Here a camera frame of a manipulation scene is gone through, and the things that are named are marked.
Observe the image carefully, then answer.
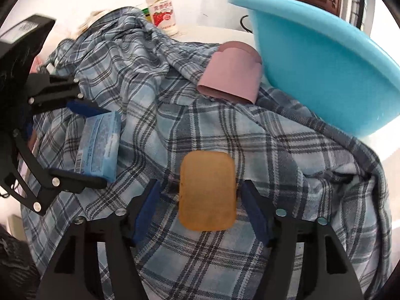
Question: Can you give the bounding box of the dark cloth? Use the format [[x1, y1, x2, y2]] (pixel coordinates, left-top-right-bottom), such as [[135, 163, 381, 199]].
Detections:
[[0, 225, 40, 300]]

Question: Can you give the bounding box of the pink pouch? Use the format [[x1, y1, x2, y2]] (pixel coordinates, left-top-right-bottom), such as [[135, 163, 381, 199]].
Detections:
[[196, 41, 263, 104]]

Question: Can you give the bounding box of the brown leather pad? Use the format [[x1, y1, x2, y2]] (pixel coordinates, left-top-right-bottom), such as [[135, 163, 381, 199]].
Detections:
[[178, 150, 236, 232]]

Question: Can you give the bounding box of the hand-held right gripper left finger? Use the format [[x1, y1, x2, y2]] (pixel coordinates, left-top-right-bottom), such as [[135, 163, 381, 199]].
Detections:
[[37, 178, 163, 300]]

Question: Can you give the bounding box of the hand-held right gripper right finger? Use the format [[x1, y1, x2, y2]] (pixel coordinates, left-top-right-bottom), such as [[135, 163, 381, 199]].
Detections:
[[240, 179, 365, 300]]

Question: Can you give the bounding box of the black framed glass door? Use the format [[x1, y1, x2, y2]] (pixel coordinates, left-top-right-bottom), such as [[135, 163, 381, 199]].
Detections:
[[340, 0, 376, 35]]

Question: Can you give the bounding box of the white drink bottle red cap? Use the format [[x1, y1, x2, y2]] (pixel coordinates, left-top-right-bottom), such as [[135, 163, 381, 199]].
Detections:
[[145, 0, 179, 36]]

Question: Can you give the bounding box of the plastic bag with bread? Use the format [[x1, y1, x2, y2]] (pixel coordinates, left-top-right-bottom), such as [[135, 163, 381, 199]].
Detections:
[[76, 10, 110, 33]]

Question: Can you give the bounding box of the blue plaid shirt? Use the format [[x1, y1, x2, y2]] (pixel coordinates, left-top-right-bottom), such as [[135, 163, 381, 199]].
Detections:
[[19, 6, 393, 300]]

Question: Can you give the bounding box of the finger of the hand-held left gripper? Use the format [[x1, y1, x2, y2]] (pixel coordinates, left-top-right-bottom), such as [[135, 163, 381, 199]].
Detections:
[[0, 129, 108, 216], [27, 73, 111, 118]]

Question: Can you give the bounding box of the blue plastic basin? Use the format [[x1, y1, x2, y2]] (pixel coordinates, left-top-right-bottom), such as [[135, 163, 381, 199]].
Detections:
[[227, 0, 400, 138]]

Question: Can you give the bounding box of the blue tissue pack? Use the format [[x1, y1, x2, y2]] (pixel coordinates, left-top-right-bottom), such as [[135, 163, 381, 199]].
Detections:
[[74, 111, 122, 183]]

